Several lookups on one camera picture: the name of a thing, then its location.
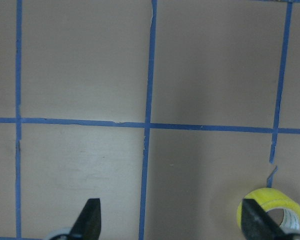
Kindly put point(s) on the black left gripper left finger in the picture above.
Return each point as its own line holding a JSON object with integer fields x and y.
{"x": 86, "y": 227}

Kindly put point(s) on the yellow tape roll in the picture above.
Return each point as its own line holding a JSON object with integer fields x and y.
{"x": 282, "y": 209}

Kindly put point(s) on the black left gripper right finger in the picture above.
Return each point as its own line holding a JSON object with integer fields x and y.
{"x": 256, "y": 224}

